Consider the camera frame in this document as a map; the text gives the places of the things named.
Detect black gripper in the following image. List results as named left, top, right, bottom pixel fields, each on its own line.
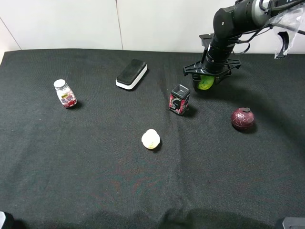
left=183, top=35, right=241, bottom=89

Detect green lime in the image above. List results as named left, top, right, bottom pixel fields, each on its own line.
left=197, top=75, right=214, bottom=90

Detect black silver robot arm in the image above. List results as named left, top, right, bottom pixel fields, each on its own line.
left=183, top=0, right=305, bottom=91

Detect black red patterned box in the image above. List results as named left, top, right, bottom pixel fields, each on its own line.
left=169, top=84, right=190, bottom=115

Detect black white board eraser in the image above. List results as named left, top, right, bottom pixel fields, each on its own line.
left=115, top=59, right=148, bottom=90

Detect white cream round toy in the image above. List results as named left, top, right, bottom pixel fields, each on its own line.
left=141, top=129, right=161, bottom=150

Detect clear plastic wrap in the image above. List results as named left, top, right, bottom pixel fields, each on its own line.
left=269, top=2, right=305, bottom=59

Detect black table cloth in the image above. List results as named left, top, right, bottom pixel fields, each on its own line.
left=0, top=50, right=305, bottom=229

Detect small white-capped bottle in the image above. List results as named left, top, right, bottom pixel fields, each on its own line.
left=53, top=79, right=77, bottom=108

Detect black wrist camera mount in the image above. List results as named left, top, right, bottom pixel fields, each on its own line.
left=199, top=33, right=214, bottom=48

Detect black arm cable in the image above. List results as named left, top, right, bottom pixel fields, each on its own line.
left=232, top=0, right=305, bottom=55

